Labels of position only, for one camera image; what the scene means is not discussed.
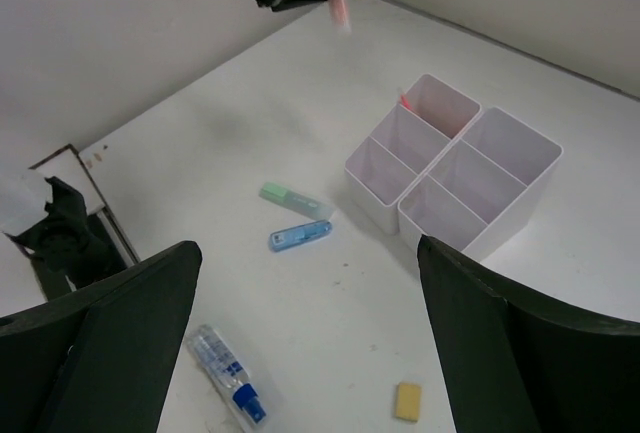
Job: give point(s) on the green capped correction tape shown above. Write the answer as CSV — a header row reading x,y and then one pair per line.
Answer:
x,y
296,202

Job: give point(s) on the white compartment organizer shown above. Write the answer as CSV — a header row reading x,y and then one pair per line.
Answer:
x,y
403,145
483,189

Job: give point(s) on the left white compartment organizer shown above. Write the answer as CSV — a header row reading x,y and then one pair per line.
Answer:
x,y
403,145

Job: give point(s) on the red highlighter pen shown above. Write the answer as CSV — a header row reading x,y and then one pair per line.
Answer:
x,y
403,100

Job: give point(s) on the blue capped glue bottle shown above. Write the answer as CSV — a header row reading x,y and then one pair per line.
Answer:
x,y
226,372

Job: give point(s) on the yellow eraser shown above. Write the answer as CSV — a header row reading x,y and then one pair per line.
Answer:
x,y
407,405

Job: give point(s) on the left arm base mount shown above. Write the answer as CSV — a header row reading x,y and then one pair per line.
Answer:
x,y
79,241

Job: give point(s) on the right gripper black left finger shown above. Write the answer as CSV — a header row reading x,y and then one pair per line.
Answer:
x,y
101,358

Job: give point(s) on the blue transparent stapler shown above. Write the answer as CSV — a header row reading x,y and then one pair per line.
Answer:
x,y
299,235

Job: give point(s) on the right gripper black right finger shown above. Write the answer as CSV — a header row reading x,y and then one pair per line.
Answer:
x,y
517,360

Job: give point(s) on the right white compartment organizer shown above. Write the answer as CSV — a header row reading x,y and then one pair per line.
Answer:
x,y
483,189

